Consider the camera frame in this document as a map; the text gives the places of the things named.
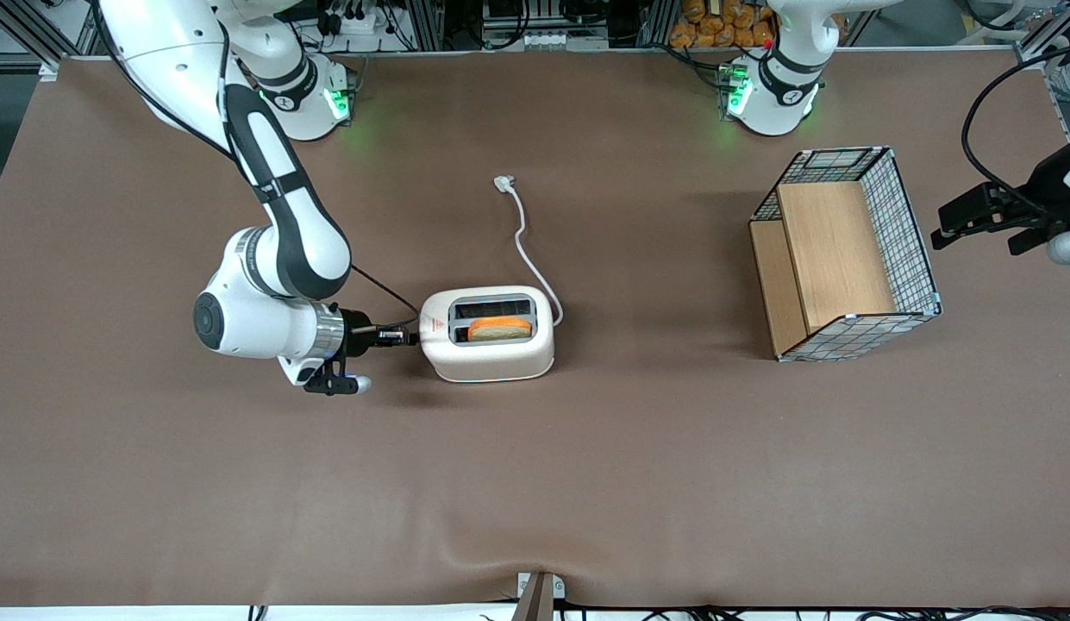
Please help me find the white toaster power cable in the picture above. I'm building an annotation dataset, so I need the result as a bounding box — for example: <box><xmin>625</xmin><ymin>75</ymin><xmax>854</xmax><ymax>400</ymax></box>
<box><xmin>493</xmin><ymin>175</ymin><xmax>565</xmax><ymax>328</ymax></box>

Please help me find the wire basket with wooden boards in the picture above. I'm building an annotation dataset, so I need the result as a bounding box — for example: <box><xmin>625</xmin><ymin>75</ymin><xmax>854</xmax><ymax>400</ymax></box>
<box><xmin>748</xmin><ymin>147</ymin><xmax>943</xmax><ymax>363</ymax></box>

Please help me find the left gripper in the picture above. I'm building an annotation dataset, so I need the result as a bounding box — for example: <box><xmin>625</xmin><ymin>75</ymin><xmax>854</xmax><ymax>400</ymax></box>
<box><xmin>930</xmin><ymin>134</ymin><xmax>1070</xmax><ymax>256</ymax></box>

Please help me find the aluminium frame profile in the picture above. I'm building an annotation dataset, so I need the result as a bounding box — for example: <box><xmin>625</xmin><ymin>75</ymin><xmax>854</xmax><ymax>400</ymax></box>
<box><xmin>0</xmin><ymin>0</ymin><xmax>104</xmax><ymax>77</ymax></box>
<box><xmin>1013</xmin><ymin>0</ymin><xmax>1070</xmax><ymax>68</ymax></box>

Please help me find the bag of golden bread rolls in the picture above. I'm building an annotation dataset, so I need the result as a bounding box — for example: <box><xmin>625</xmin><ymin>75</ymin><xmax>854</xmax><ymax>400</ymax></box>
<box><xmin>669</xmin><ymin>0</ymin><xmax>778</xmax><ymax>49</ymax></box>

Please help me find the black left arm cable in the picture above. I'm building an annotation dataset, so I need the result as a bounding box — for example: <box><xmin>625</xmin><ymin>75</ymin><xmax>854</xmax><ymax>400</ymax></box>
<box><xmin>960</xmin><ymin>43</ymin><xmax>1070</xmax><ymax>218</ymax></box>

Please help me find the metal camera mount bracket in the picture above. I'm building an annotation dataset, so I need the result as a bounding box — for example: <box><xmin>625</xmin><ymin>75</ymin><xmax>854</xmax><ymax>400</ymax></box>
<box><xmin>516</xmin><ymin>571</ymin><xmax>566</xmax><ymax>621</ymax></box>

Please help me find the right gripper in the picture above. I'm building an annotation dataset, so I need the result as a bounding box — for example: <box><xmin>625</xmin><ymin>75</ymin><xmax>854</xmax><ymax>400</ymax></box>
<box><xmin>341</xmin><ymin>308</ymin><xmax>420</xmax><ymax>357</ymax></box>

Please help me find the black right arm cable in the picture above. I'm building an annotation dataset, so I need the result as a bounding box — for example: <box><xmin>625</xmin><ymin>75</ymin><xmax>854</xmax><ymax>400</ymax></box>
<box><xmin>91</xmin><ymin>0</ymin><xmax>422</xmax><ymax>330</ymax></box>

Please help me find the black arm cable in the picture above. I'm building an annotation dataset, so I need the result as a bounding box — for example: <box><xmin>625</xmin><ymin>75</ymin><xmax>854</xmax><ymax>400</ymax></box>
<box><xmin>91</xmin><ymin>0</ymin><xmax>422</xmax><ymax>330</ymax></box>
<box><xmin>960</xmin><ymin>43</ymin><xmax>1070</xmax><ymax>218</ymax></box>

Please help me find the white power strip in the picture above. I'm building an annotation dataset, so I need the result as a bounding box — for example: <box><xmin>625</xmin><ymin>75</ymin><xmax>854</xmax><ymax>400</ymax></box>
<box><xmin>323</xmin><ymin>7</ymin><xmax>382</xmax><ymax>37</ymax></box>

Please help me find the bread slice with orange crust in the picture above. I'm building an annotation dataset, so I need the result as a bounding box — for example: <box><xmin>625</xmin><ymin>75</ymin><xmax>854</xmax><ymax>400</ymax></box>
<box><xmin>466</xmin><ymin>317</ymin><xmax>534</xmax><ymax>342</ymax></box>

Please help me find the brown table cover mat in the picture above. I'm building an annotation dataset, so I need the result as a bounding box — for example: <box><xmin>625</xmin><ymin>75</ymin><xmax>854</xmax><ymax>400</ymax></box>
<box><xmin>0</xmin><ymin>47</ymin><xmax>1070</xmax><ymax>610</ymax></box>

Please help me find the white two-slot toaster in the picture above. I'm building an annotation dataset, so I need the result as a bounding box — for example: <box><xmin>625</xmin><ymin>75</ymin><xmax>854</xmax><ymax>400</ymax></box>
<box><xmin>419</xmin><ymin>285</ymin><xmax>556</xmax><ymax>384</ymax></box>

